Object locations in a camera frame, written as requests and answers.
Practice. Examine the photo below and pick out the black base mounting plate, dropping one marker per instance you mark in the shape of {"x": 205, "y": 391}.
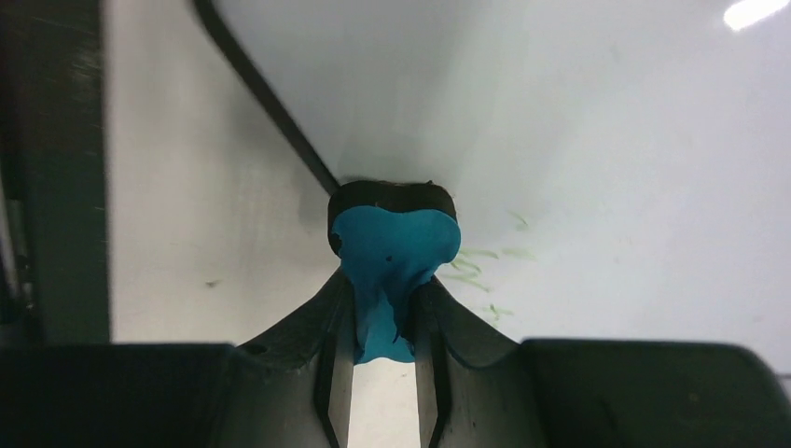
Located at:
{"x": 54, "y": 231}

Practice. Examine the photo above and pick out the small black-framed whiteboard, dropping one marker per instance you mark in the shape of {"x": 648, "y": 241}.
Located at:
{"x": 621, "y": 169}

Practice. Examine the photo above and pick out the blue whiteboard eraser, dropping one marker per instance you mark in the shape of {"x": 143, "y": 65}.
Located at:
{"x": 390, "y": 238}

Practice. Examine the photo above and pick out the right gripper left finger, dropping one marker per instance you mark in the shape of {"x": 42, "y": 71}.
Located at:
{"x": 290, "y": 386}

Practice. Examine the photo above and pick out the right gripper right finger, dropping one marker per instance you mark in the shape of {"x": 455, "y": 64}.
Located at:
{"x": 478, "y": 388}

